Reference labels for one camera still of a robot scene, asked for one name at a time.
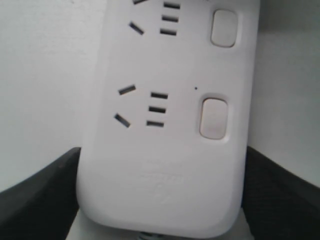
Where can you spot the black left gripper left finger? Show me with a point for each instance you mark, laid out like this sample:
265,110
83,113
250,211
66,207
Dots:
43,206

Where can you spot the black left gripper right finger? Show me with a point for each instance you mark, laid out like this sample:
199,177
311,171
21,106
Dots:
277,204

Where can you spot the white five-outlet power strip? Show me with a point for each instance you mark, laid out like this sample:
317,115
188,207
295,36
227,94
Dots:
166,128

